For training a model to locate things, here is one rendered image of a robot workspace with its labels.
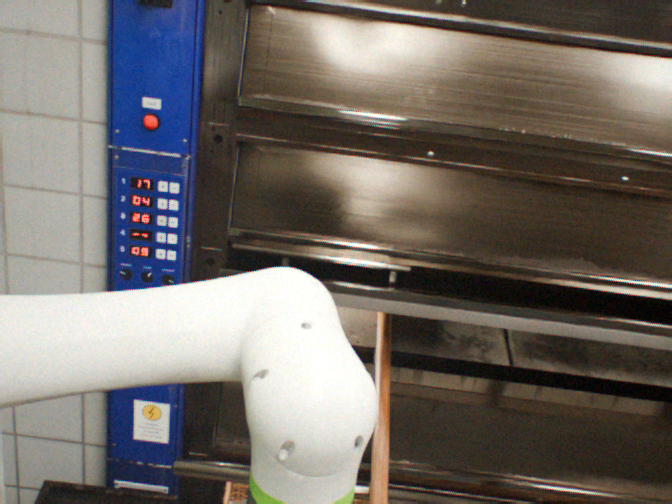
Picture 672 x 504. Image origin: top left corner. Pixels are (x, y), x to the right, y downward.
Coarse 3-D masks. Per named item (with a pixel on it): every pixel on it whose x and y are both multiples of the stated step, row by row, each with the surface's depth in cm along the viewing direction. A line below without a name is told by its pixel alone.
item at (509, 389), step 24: (360, 360) 201; (408, 360) 203; (432, 360) 204; (456, 360) 205; (432, 384) 202; (456, 384) 202; (480, 384) 202; (504, 384) 201; (528, 384) 201; (552, 384) 202; (576, 384) 203; (600, 384) 204; (624, 384) 205; (648, 384) 206; (600, 408) 203; (624, 408) 202; (648, 408) 202
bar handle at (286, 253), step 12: (252, 252) 179; (264, 252) 179; (276, 252) 179; (288, 252) 179; (300, 252) 179; (312, 252) 179; (288, 264) 180; (348, 264) 179; (360, 264) 179; (372, 264) 179; (384, 264) 179; (396, 264) 179
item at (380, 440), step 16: (384, 320) 210; (384, 336) 205; (384, 352) 199; (384, 368) 195; (384, 384) 190; (384, 400) 185; (384, 416) 181; (384, 432) 177; (384, 448) 173; (384, 464) 170; (384, 480) 166; (384, 496) 163
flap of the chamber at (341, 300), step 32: (256, 256) 191; (416, 288) 185; (448, 288) 187; (480, 288) 190; (512, 288) 192; (544, 288) 195; (448, 320) 177; (480, 320) 177; (512, 320) 177; (640, 320) 184
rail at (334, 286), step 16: (224, 272) 176; (240, 272) 176; (336, 288) 176; (352, 288) 176; (368, 288) 176; (384, 288) 177; (432, 304) 177; (448, 304) 176; (464, 304) 176; (480, 304) 176; (496, 304) 176; (512, 304) 177; (544, 320) 177; (560, 320) 177; (576, 320) 176; (592, 320) 176; (608, 320) 176; (624, 320) 177
